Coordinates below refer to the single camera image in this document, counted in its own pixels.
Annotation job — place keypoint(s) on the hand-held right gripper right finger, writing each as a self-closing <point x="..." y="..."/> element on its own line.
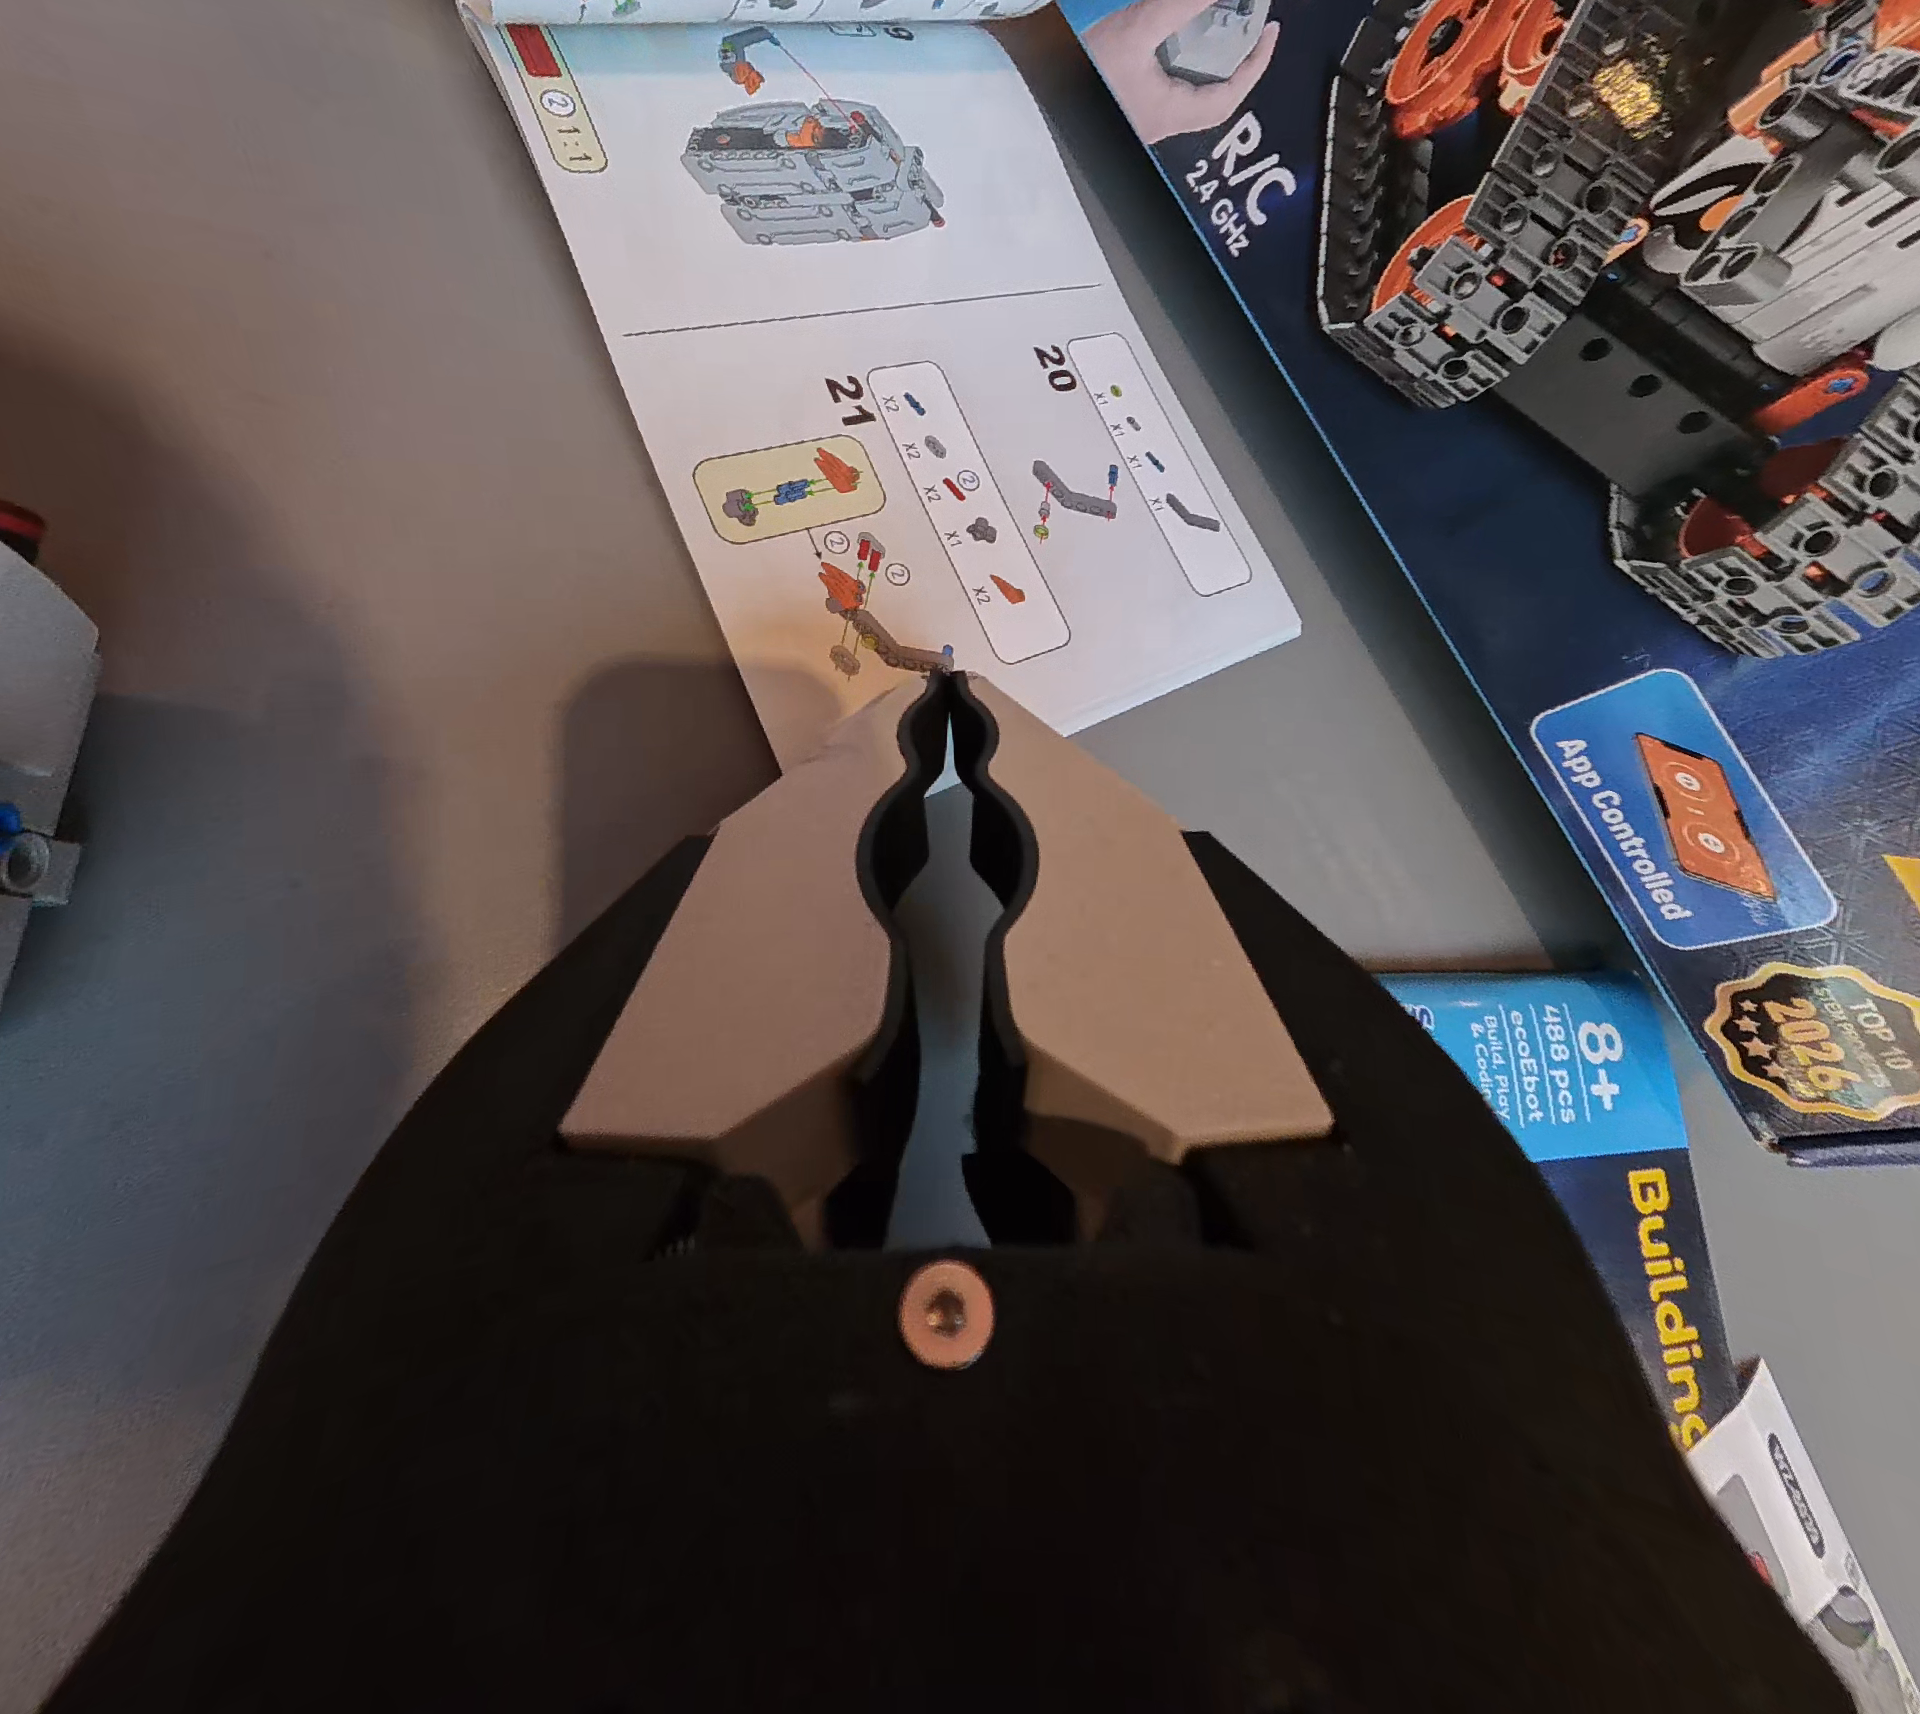
<point x="1163" y="978"/>

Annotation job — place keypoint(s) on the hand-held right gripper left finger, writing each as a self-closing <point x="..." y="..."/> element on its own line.
<point x="750" y="978"/>

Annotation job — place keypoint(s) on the white instruction manual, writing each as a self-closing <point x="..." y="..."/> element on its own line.
<point x="840" y="288"/>

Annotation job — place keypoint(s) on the grey orange building-block toy robot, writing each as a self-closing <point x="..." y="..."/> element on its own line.
<point x="39" y="678"/>

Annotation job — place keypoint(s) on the blue printed booklet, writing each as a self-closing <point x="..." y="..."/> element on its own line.
<point x="1590" y="1145"/>

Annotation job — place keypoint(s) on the blue toy packaging box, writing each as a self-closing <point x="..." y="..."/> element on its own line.
<point x="1501" y="515"/>

